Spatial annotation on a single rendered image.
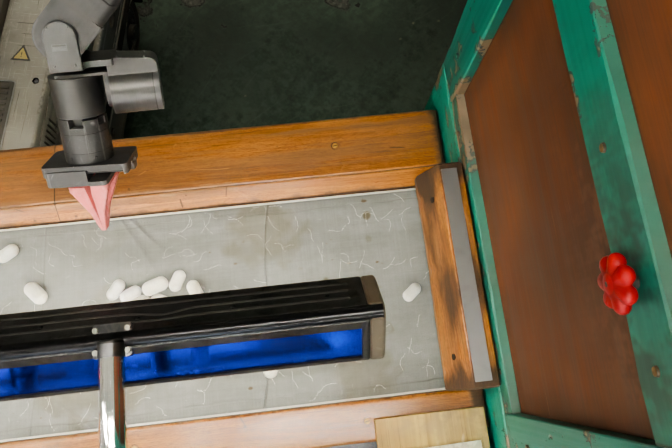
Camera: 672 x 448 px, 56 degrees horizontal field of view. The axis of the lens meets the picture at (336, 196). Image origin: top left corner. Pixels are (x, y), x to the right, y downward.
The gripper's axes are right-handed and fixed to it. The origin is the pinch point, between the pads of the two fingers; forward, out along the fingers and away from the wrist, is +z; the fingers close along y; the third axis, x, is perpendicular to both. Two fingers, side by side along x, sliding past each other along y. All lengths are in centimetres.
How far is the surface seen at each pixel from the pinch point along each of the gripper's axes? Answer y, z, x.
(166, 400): 5.1, 25.7, -5.1
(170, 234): 6.0, 7.4, 9.9
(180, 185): 8.1, 0.5, 12.3
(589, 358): 50, 1, -33
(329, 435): 27.4, 28.7, -11.3
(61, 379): 2.9, 1.9, -28.8
